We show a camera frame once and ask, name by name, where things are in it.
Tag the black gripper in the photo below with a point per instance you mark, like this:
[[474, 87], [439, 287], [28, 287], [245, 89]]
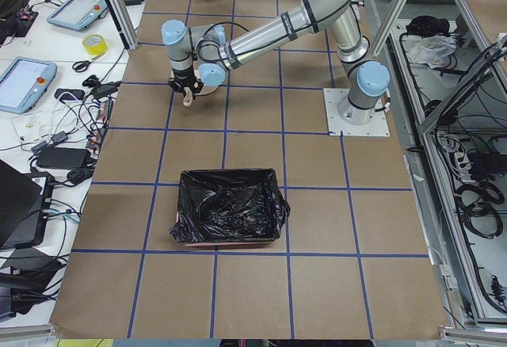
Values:
[[182, 77]]

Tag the beige plastic dustpan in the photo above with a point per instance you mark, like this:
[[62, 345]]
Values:
[[188, 96]]

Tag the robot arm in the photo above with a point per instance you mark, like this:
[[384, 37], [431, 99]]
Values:
[[202, 55]]

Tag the bin with black bag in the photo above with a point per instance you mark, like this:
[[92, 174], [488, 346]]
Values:
[[233, 206]]

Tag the yellow tape roll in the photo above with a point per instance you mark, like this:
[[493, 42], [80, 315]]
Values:
[[95, 44]]

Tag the blue teach pendant tablet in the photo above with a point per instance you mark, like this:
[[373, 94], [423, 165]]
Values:
[[77, 15]]

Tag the black power brick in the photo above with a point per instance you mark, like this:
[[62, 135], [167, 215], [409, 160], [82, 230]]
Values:
[[63, 158]]

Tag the black laptop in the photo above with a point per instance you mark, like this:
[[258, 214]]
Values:
[[25, 198]]

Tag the aluminium frame post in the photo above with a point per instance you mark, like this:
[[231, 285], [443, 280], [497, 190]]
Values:
[[123, 23]]

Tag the black handled scissors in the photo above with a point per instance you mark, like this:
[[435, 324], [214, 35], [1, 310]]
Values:
[[82, 65]]

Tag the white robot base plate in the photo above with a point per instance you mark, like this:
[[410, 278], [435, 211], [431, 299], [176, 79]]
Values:
[[345, 120]]

